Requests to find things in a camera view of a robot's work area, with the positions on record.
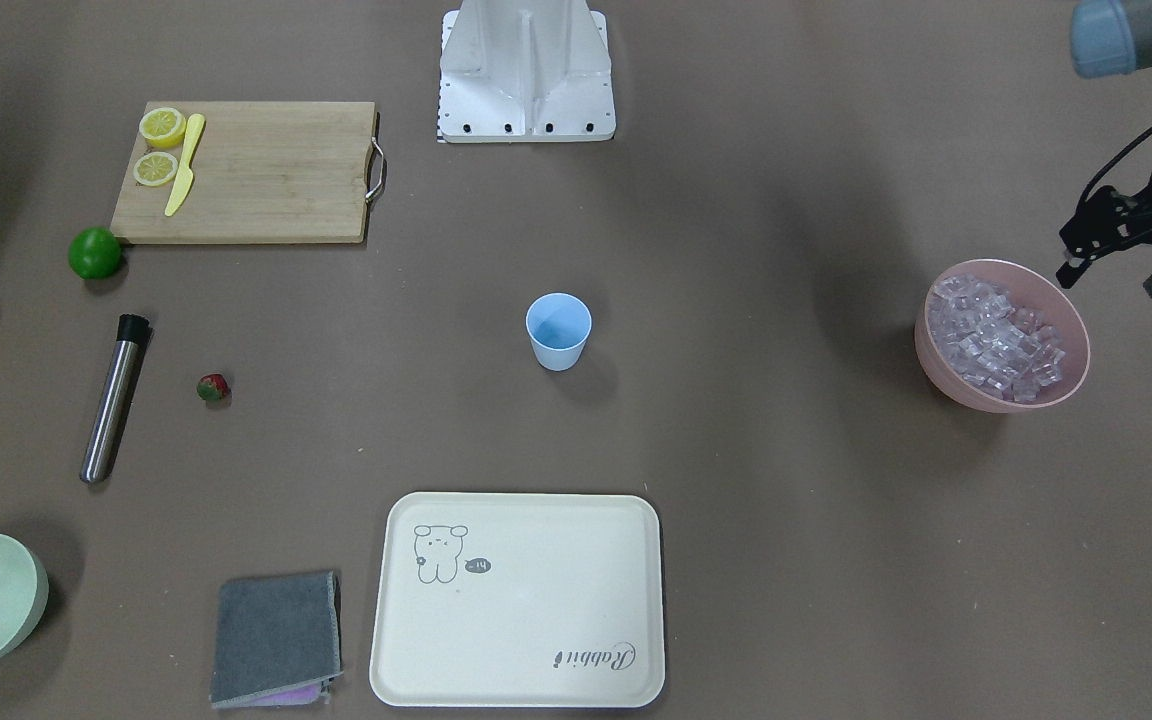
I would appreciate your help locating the pile of clear ice cubes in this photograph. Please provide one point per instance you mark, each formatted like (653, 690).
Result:
(1006, 351)

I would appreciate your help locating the light blue plastic cup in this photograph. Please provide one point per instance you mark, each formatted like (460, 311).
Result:
(558, 326)

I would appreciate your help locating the pink bowl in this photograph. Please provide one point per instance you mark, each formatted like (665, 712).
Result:
(1028, 288)

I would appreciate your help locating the cream rabbit tray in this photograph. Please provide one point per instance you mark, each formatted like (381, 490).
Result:
(520, 600)

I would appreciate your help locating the wooden cutting board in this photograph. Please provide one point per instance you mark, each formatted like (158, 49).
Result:
(265, 172)

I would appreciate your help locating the red strawberry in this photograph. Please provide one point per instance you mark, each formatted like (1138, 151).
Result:
(213, 388)

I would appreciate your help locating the yellow plastic knife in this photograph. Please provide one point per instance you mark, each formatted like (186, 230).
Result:
(185, 177)

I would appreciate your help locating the grey folded cloth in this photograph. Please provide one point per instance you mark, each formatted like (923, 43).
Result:
(277, 641)

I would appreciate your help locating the upper lemon half slice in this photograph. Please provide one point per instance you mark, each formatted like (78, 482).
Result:
(163, 128)

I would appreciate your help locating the lemon half slice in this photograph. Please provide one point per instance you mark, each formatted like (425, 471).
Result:
(163, 128)
(155, 169)

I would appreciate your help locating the lower lemon half slice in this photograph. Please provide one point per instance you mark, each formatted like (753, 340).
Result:
(155, 169)

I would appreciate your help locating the steel muddler black tip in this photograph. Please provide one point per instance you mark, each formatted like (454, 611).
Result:
(132, 334)

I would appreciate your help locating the green lime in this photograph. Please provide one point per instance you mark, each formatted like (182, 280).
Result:
(94, 253)

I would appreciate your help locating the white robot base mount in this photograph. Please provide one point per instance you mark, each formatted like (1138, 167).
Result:
(525, 72)

